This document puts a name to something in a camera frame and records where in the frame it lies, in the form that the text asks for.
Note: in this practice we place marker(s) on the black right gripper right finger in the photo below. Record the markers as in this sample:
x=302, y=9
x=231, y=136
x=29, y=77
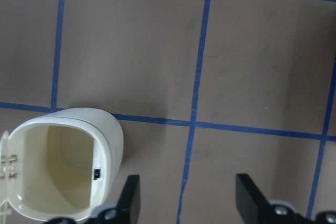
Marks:
x=254, y=207

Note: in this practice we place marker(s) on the white trash can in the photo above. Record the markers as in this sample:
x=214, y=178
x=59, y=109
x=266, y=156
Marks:
x=61, y=164

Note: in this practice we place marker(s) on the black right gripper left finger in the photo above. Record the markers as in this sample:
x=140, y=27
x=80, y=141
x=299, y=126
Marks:
x=126, y=210

